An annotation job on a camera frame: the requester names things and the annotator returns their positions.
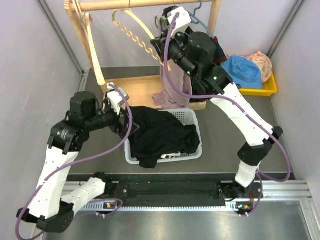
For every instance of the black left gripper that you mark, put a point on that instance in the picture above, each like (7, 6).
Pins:
(121, 130)

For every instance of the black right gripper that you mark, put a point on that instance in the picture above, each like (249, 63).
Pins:
(159, 44)

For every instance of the green plastic hanger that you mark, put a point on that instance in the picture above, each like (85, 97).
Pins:
(161, 23)

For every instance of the pink tank top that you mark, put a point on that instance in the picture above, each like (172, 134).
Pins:
(168, 98)

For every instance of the small black tank top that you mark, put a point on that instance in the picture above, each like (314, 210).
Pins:
(148, 162)

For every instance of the black white striped tank top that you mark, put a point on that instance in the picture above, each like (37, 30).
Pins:
(171, 155)

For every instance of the navy maroon-trimmed jersey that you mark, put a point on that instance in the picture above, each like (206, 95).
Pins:
(218, 58)

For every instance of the beige wooden hanger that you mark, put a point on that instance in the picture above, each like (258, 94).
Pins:
(86, 24)

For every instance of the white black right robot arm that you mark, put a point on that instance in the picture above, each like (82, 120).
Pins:
(195, 54)

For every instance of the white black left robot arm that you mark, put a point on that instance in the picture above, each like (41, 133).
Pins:
(49, 209)

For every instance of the wooden clothes rack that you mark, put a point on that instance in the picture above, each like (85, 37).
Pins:
(141, 88)

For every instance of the white plastic laundry basket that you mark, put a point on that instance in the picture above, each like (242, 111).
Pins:
(186, 117)

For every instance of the blue bucket hat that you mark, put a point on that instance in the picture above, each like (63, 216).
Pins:
(244, 73)

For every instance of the pink floral hat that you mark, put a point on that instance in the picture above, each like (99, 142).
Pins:
(264, 63)

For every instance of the yellow plastic bin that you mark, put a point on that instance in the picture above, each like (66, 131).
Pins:
(269, 88)

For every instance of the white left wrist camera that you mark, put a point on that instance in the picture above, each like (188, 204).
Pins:
(114, 98)

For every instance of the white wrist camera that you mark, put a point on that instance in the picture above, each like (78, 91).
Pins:
(181, 23)
(114, 98)

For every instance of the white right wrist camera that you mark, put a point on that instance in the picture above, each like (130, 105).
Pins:
(181, 23)

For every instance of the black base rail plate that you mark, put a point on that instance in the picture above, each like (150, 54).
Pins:
(182, 190)

